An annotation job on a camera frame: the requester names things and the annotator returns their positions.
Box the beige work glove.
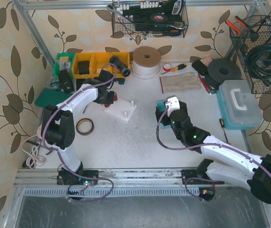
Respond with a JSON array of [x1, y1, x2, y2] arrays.
[[160, 72, 201, 94]]

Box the orange handled pliers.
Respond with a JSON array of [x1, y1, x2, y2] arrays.
[[225, 16, 249, 35]]

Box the black green battery device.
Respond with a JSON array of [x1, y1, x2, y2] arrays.
[[58, 70, 75, 93]]

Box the white cable spool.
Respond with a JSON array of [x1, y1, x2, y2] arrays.
[[131, 46, 161, 80]]

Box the black rectangular case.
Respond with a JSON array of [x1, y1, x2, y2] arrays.
[[192, 60, 208, 76]]

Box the black remote-like block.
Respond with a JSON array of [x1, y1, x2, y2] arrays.
[[76, 79, 85, 90]]

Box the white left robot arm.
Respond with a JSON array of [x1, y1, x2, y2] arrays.
[[41, 70, 116, 177]]

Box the yellow black nut driver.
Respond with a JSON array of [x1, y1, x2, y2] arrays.
[[161, 63, 187, 75]]

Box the wire basket with tools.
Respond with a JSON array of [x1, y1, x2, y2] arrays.
[[106, 0, 188, 40]]

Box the red white tape roll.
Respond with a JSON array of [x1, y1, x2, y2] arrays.
[[163, 63, 171, 72]]

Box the teal clear lid toolbox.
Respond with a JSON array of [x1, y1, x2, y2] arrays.
[[216, 80, 263, 130]]

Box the small black yellow screwdriver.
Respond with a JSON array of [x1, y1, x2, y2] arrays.
[[219, 118, 230, 145]]

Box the black coiled hose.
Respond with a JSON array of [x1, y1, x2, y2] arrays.
[[246, 41, 271, 81]]

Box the white four-peg base plate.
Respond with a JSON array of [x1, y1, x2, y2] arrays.
[[104, 98, 137, 122]]

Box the small teal parts tray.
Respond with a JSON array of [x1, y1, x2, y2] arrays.
[[155, 101, 168, 128]]

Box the white coiled cord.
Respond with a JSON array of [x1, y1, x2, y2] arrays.
[[21, 135, 47, 170]]

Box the round beige sanding disc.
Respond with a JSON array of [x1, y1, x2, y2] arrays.
[[37, 125, 42, 139]]

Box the green storage bin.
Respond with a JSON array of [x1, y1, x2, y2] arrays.
[[53, 53, 75, 77]]

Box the brown packing tape roll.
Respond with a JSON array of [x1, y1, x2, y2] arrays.
[[76, 118, 95, 136]]

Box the wire basket with hose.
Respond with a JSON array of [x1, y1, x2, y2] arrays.
[[229, 14, 271, 94]]

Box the dark grey pipe fitting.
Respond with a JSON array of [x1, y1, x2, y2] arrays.
[[109, 56, 131, 77]]

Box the dark grey empty spool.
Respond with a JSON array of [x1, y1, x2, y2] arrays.
[[205, 58, 242, 89]]

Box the black box in bin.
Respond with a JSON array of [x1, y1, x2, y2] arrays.
[[78, 61, 90, 75]]

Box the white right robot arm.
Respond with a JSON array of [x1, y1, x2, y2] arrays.
[[155, 97, 271, 204]]

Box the yellow storage bins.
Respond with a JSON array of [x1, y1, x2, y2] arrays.
[[72, 52, 131, 79]]

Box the sandpaper sheet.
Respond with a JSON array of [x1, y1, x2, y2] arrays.
[[200, 55, 213, 67]]

